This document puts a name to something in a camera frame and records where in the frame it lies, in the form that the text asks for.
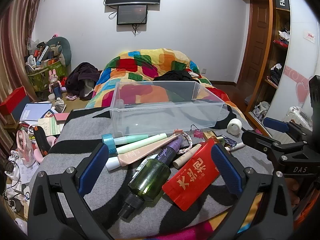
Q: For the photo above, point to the clear plastic bin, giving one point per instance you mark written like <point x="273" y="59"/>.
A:
<point x="162" y="115"/>

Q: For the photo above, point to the white tape roll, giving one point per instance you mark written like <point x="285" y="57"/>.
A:
<point x="234" y="125"/>

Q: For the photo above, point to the beige cosmetic tube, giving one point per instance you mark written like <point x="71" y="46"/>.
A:
<point x="186" y="157"/>

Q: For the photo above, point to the light blue notebook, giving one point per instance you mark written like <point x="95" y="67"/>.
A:
<point x="35" y="111"/>

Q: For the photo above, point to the colourful patchwork quilt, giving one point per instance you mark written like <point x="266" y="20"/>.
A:
<point x="150" y="60"/>

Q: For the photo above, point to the grey black blanket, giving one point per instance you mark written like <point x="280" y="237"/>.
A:
<point x="82" y="122"/>

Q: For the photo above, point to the striped brown curtain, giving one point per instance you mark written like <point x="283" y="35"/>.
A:
<point x="15" y="42"/>

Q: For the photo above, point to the black clothing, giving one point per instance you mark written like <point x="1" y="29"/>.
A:
<point x="175" y="76"/>

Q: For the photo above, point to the white lip balm stick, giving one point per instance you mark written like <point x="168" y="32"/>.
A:
<point x="236" y="147"/>

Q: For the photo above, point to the black orange tool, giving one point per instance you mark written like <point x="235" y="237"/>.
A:
<point x="41" y="140"/>

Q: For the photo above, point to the grey green neck pillow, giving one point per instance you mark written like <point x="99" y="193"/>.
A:
<point x="66" y="48"/>

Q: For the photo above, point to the pink tube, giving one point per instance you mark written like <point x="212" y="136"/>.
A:
<point x="135" y="156"/>

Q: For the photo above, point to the black printed box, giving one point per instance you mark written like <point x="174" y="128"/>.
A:
<point x="282" y="0"/>

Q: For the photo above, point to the purple cosmetic bottle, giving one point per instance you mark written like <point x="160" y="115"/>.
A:
<point x="167" y="152"/>

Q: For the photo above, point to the green storage basket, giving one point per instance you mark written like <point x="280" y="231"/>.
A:
<point x="53" y="71"/>

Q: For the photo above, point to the small dark blue box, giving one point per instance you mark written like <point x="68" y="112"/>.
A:
<point x="227" y="141"/>

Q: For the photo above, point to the pink book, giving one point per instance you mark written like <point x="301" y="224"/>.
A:
<point x="61" y="117"/>

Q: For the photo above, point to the brown wooden door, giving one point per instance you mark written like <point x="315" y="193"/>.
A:
<point x="255" y="42"/>

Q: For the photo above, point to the red packet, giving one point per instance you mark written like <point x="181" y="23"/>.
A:
<point x="192" y="177"/>

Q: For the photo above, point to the pink charm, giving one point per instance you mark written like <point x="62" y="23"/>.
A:
<point x="198" y="133"/>

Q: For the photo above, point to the person's right hand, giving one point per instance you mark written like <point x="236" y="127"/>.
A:
<point x="292" y="190"/>

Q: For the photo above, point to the teal tape roll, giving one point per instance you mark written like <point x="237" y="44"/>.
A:
<point x="109" y="143"/>

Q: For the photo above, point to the mint green tube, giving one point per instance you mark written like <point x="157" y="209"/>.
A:
<point x="130" y="148"/>
<point x="132" y="138"/>

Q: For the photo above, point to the dark blue bottle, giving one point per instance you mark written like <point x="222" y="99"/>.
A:
<point x="57" y="90"/>

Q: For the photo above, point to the red box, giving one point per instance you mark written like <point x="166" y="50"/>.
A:
<point x="12" y="101"/>

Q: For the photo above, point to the wall socket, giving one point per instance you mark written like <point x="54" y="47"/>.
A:
<point x="204" y="70"/>

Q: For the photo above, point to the green spray bottle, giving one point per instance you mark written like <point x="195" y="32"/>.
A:
<point x="150" y="177"/>

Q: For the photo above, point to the white wardrobe sliding door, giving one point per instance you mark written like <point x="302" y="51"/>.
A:
<point x="300" y="55"/>

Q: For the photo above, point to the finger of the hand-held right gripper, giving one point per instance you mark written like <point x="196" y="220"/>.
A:
<point x="275" y="125"/>
<point x="260" y="140"/>

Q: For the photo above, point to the wooden wardrobe shelf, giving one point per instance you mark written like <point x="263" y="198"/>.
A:
<point x="271" y="55"/>

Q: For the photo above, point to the pink bunny toy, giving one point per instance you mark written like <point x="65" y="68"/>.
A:
<point x="53" y="77"/>

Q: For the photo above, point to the small gold box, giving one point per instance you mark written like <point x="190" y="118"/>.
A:
<point x="208" y="135"/>

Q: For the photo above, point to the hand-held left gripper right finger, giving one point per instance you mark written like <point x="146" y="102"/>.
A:
<point x="225" y="165"/>

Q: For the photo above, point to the dark maroon clothing pile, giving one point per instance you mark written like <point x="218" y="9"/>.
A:
<point x="82" y="76"/>

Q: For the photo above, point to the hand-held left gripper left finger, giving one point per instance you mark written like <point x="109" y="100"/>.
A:
<point x="93" y="167"/>

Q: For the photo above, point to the small wall monitor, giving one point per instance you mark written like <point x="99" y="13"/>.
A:
<point x="132" y="14"/>

